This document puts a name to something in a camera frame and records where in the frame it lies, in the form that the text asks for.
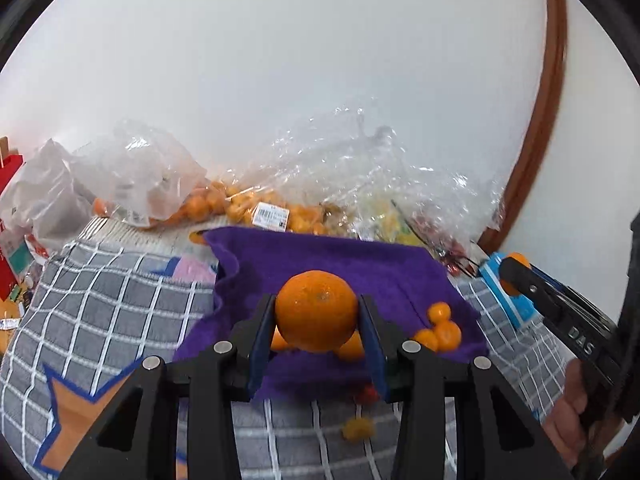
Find white plastic bag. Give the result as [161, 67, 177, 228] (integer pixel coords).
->
[0, 139, 96, 256]

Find white price label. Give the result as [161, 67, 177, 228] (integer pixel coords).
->
[252, 202, 290, 231]

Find clear plastic bag with label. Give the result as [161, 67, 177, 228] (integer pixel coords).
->
[75, 120, 208, 231]

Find large orange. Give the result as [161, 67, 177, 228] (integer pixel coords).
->
[274, 270, 360, 352]

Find pile of small bagged oranges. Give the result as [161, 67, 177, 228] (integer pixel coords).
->
[92, 180, 351, 238]

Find bagged red fruits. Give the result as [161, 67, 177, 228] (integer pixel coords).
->
[415, 215, 476, 276]

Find person's right hand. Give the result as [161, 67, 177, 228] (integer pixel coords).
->
[542, 360, 590, 466]

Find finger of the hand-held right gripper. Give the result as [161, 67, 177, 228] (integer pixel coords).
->
[500, 255, 621, 361]

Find grey checked bedsheet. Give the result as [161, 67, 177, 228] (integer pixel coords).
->
[0, 217, 576, 480]

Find glossy orange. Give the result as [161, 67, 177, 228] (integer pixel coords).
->
[434, 320, 463, 352]

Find brown wooden frame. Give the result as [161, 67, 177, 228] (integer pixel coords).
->
[480, 0, 568, 256]

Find pear-shaped orange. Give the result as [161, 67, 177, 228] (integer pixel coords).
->
[336, 332, 366, 362]

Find yellow-green small fruit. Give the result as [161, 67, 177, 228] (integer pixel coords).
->
[341, 416, 375, 443]

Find smooth oval orange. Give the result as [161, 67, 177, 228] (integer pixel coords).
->
[501, 252, 532, 297]

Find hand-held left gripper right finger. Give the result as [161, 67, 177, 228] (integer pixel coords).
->
[357, 294, 576, 480]

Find blue tissue pack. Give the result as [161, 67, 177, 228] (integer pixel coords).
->
[477, 252, 538, 331]

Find purple towel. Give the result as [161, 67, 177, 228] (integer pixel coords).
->
[172, 226, 488, 403]

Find round smooth orange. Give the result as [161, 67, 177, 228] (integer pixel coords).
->
[412, 329, 440, 353]

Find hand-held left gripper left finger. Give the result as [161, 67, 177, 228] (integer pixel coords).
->
[55, 292, 277, 480]

